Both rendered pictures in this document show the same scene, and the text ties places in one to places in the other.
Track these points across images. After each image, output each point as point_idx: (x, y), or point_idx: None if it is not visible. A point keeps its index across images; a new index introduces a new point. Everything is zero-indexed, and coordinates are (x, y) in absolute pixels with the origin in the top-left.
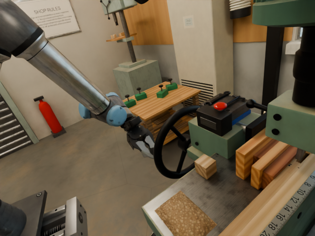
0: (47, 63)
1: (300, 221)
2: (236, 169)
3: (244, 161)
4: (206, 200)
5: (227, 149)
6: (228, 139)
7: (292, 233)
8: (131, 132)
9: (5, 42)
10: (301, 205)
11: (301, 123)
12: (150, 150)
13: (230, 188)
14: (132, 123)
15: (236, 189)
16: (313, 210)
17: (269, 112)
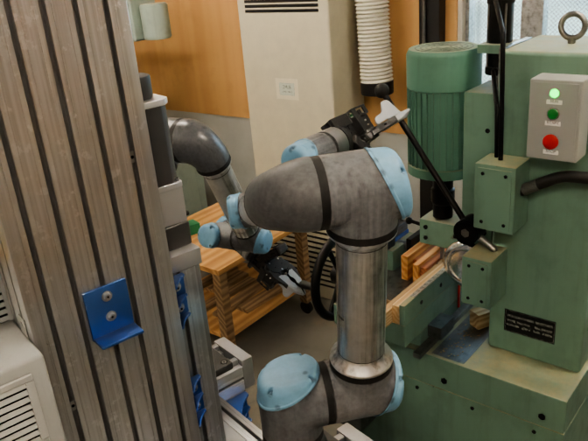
0: (228, 183)
1: (444, 294)
2: (402, 272)
3: (407, 262)
4: None
5: (392, 261)
6: (394, 251)
7: (438, 300)
8: (270, 265)
9: (210, 165)
10: (440, 276)
11: (437, 229)
12: (301, 283)
13: (399, 285)
14: (280, 250)
15: (403, 285)
16: (454, 295)
17: (421, 224)
